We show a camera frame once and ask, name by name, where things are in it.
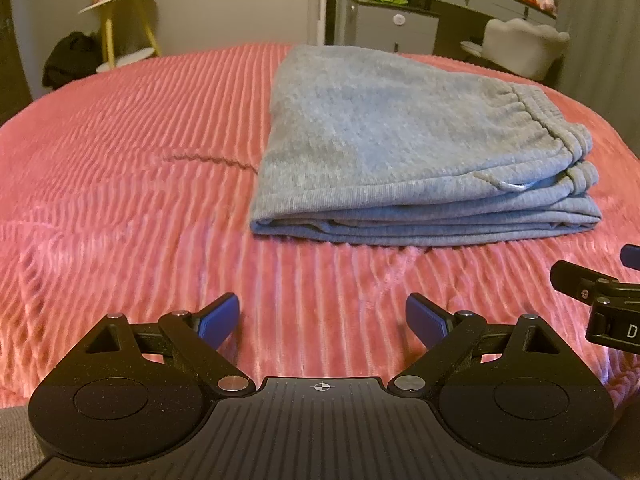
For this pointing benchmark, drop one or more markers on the yellow side table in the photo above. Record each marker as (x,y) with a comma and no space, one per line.
(120,10)

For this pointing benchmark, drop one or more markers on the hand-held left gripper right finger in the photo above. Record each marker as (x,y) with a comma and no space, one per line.
(424,316)

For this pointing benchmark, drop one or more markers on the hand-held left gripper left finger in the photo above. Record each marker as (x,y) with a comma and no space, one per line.
(220,316)

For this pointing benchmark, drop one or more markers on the grey nightstand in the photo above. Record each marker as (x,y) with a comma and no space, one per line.
(390,27)

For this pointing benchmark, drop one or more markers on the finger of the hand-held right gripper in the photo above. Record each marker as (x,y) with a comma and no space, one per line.
(575,276)
(631,254)

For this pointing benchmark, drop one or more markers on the pink ribbed blanket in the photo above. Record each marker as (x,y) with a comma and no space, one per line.
(125,185)

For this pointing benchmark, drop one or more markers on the grey pants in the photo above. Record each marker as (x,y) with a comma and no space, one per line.
(400,150)

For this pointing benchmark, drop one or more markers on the black bag on floor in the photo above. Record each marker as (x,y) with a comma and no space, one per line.
(70,60)

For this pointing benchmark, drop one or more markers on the pale upholstered chair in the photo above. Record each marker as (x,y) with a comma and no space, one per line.
(525,45)

